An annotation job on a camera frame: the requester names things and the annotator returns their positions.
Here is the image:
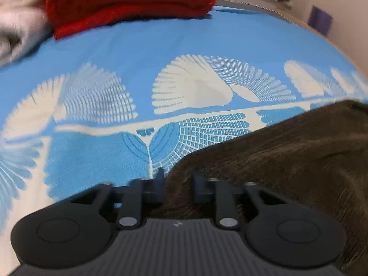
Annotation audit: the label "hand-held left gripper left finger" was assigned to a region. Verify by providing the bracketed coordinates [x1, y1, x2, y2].
[68, 168, 167, 231]

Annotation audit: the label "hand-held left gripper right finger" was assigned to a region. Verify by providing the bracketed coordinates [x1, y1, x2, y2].
[192, 171, 286, 231]

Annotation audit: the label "brown corduroy pants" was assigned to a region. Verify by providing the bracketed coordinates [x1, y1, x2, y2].
[149, 99, 368, 276]

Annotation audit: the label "blue printed bed sheet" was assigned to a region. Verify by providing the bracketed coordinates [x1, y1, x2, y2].
[0, 0, 368, 265]

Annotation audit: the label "red folded blanket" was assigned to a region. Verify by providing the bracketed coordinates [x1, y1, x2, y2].
[46, 0, 216, 40]

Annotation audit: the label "cream fleece folded blanket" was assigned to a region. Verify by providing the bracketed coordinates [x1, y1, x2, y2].
[0, 0, 55, 68]

